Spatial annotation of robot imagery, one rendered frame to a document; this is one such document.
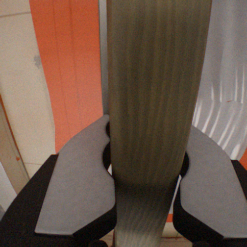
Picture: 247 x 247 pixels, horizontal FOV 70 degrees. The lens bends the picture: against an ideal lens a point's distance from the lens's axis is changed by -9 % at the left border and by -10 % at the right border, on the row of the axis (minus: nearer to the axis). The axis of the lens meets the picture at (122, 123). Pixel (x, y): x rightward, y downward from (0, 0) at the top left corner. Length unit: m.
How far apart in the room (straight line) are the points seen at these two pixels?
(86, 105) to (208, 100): 0.11
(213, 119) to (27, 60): 0.18
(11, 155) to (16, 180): 0.03
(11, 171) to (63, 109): 0.10
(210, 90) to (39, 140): 0.18
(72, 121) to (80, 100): 0.02
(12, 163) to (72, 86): 0.12
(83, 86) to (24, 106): 0.07
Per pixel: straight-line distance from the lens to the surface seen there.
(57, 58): 0.18
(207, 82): 0.18
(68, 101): 0.19
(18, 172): 0.25
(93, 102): 0.18
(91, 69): 0.17
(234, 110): 0.20
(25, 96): 0.20
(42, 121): 0.21
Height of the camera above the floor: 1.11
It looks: 58 degrees down
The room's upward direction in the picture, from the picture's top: 173 degrees counter-clockwise
